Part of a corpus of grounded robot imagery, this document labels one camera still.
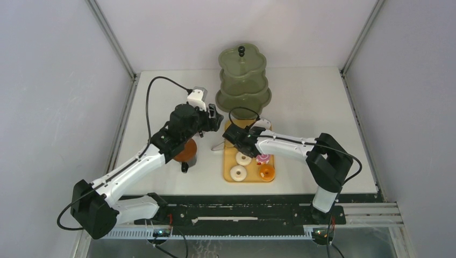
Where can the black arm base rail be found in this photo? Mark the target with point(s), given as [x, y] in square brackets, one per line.
[244, 215]

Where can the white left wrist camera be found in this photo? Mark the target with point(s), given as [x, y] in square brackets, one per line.
[197, 98]

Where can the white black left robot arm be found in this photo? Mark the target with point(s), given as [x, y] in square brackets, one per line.
[97, 206]

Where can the orange glazed donut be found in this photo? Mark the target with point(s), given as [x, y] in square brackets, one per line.
[266, 172]

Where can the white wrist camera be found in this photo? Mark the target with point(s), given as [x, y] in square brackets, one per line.
[260, 126]
[197, 98]

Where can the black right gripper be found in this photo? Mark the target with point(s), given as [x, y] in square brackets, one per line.
[249, 128]

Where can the purple swirl cake slice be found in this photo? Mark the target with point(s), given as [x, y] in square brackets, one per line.
[263, 159]

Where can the black metal food tongs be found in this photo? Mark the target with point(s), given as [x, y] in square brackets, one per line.
[218, 147]

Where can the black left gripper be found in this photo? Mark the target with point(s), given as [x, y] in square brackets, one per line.
[212, 123]

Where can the green three-tier dessert stand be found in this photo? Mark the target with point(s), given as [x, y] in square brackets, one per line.
[244, 88]

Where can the white glazed donut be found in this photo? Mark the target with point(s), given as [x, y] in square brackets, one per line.
[242, 159]

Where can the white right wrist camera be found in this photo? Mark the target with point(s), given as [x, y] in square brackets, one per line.
[260, 126]

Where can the yellow serving tray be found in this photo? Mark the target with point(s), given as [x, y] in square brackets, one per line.
[229, 161]

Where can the brown saucer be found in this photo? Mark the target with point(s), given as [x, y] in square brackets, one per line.
[189, 152]

